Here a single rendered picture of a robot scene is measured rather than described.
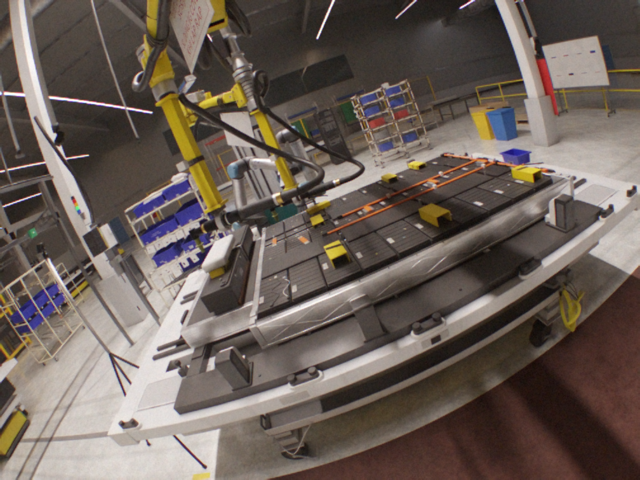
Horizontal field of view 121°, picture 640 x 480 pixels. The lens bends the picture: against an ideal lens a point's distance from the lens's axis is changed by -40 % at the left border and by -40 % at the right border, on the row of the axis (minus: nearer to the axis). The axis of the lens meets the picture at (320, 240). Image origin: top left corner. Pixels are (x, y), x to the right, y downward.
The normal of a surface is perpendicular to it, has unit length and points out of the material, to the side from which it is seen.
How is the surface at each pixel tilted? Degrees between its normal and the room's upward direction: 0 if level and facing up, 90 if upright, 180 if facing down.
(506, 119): 95
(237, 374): 90
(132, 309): 90
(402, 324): 0
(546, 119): 90
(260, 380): 0
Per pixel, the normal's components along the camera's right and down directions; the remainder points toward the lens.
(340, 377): 0.14, 0.32
